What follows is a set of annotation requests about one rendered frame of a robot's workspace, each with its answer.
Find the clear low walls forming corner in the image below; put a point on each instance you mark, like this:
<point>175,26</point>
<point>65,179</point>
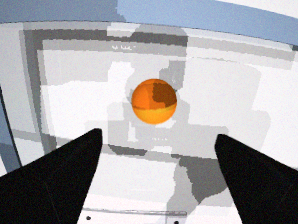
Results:
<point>18,76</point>

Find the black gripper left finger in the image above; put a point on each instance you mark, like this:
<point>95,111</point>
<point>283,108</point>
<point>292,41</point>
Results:
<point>52,189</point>

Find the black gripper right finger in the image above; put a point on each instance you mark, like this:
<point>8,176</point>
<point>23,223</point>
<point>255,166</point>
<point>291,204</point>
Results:
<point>264,191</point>

